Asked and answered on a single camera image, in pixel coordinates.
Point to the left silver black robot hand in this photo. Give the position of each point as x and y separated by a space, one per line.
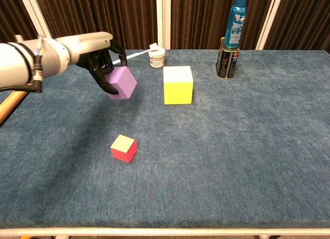
87 47

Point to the purple cube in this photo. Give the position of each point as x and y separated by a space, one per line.
125 82

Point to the small red cube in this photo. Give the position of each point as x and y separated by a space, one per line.
122 149

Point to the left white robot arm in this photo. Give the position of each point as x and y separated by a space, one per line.
18 61

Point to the large yellow cube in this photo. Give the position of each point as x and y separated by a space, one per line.
178 89

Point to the brown pleated partition screen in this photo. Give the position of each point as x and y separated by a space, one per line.
201 17
304 17
10 17
103 17

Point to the white toothbrush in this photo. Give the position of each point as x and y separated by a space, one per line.
140 53

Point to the small white jar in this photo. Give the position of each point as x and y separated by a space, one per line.
157 58

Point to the wooden stick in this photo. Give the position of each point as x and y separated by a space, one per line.
10 105

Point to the dark metal tin can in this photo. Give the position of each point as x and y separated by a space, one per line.
227 62

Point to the blue spray bottle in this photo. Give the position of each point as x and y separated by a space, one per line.
236 22

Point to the blue table cloth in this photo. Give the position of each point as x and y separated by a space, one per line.
206 159

